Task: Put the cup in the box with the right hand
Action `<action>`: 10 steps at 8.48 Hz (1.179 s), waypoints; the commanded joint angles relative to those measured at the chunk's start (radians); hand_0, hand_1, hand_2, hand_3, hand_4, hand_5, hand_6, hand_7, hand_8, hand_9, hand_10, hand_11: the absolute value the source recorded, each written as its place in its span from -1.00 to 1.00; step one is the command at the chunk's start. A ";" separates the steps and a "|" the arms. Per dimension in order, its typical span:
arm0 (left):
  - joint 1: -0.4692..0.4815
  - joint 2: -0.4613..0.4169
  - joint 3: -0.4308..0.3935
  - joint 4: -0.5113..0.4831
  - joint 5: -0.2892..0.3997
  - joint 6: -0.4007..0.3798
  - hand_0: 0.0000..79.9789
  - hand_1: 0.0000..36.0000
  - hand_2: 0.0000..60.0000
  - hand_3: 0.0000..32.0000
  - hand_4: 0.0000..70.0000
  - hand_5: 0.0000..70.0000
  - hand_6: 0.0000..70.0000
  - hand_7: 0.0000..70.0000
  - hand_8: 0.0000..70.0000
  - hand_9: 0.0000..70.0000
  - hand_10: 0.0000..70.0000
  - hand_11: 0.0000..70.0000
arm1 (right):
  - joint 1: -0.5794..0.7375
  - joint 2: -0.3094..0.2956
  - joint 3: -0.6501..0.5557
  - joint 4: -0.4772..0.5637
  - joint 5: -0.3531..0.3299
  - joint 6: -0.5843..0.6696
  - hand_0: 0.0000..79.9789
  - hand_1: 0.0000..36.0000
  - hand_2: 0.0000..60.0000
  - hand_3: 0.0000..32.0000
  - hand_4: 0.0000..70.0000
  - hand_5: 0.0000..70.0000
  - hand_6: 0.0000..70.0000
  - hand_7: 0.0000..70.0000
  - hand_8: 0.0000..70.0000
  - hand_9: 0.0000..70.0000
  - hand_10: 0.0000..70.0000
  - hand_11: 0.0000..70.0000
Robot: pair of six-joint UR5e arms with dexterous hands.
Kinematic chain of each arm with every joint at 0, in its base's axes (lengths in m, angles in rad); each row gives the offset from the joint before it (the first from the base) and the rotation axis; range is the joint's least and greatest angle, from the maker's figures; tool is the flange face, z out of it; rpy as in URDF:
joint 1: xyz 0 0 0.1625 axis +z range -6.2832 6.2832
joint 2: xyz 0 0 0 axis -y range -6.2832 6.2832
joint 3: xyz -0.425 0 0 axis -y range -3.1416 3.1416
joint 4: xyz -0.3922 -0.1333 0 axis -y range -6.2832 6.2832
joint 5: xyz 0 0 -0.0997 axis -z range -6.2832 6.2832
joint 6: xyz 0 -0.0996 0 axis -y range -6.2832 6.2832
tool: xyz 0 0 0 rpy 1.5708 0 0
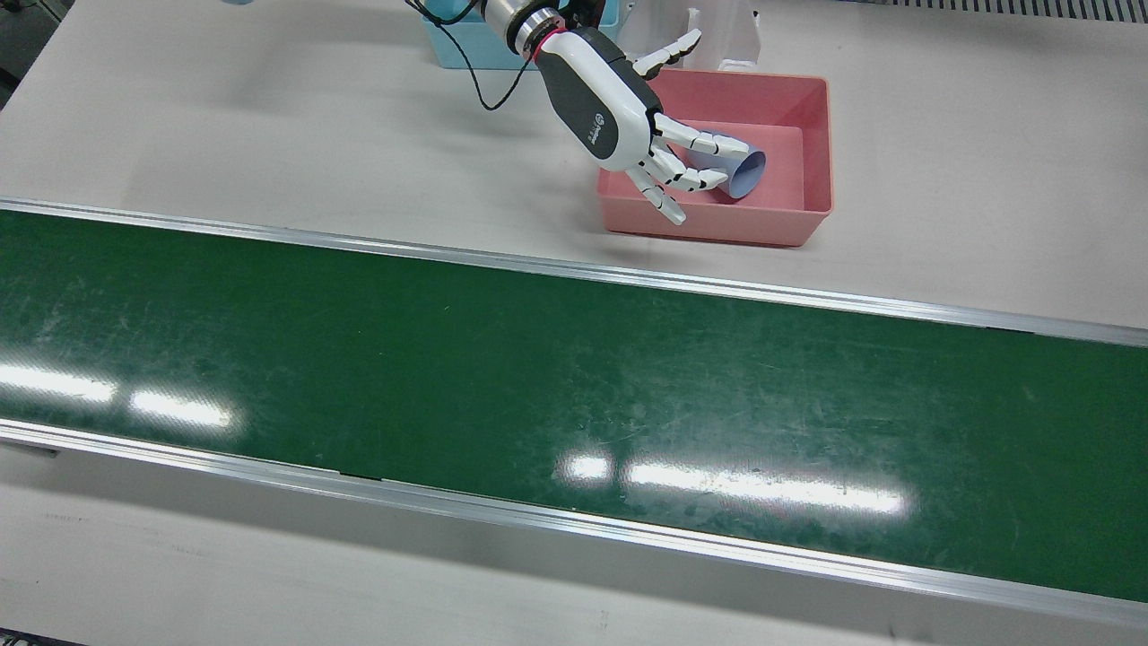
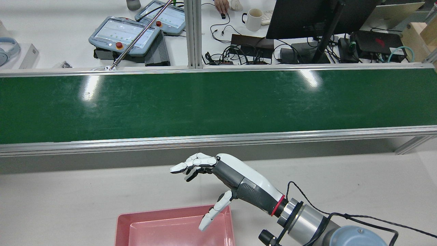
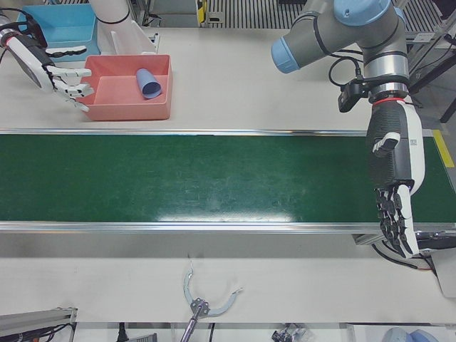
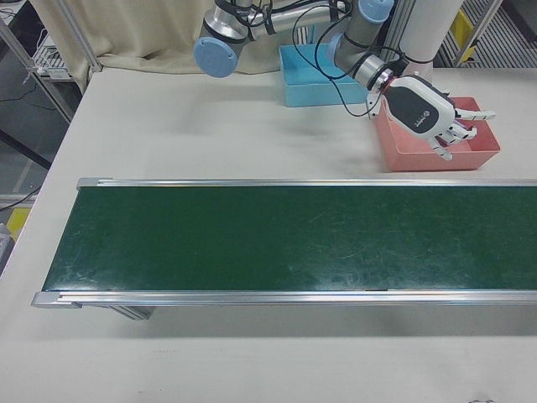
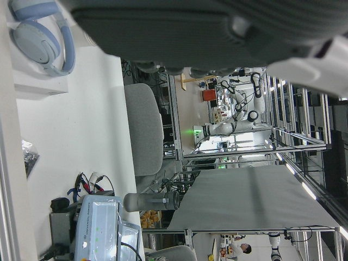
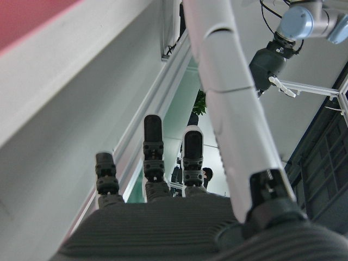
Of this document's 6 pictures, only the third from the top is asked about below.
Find green belt conveyor aluminium frame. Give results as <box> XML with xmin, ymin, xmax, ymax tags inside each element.
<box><xmin>0</xmin><ymin>128</ymin><xmax>456</xmax><ymax>247</ymax></box>

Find aluminium profile post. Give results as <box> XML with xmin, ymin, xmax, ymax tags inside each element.
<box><xmin>0</xmin><ymin>305</ymin><xmax>79</xmax><ymax>338</ymax></box>

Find metal rod with arc bracket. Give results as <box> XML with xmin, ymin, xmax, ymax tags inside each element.
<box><xmin>180</xmin><ymin>254</ymin><xmax>245</xmax><ymax>342</ymax></box>

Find light blue plastic cup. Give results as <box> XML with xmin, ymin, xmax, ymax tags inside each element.
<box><xmin>135</xmin><ymin>68</ymin><xmax>162</xmax><ymax>100</ymax></box>

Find blue plastic box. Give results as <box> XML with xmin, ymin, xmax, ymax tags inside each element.
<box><xmin>16</xmin><ymin>4</ymin><xmax>98</xmax><ymax>65</ymax></box>

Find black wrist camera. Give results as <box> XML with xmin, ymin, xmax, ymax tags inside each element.
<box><xmin>338</xmin><ymin>80</ymin><xmax>370</xmax><ymax>114</ymax></box>
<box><xmin>14</xmin><ymin>12</ymin><xmax>48</xmax><ymax>50</ymax></box>

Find pink plastic box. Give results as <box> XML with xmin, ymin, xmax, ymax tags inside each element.
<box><xmin>73</xmin><ymin>53</ymin><xmax>175</xmax><ymax>122</ymax></box>

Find yellow black post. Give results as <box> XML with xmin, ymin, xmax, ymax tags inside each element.
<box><xmin>194</xmin><ymin>0</ymin><xmax>210</xmax><ymax>26</ymax></box>

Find light blue headphones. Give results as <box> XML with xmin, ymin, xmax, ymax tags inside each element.
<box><xmin>383</xmin><ymin>326</ymin><xmax>439</xmax><ymax>342</ymax></box>

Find black tripod stand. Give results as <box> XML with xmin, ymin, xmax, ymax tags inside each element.
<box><xmin>405</xmin><ymin>21</ymin><xmax>456</xmax><ymax>125</ymax></box>

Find white column mount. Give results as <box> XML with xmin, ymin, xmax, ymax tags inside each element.
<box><xmin>88</xmin><ymin>0</ymin><xmax>157</xmax><ymax>56</ymax></box>

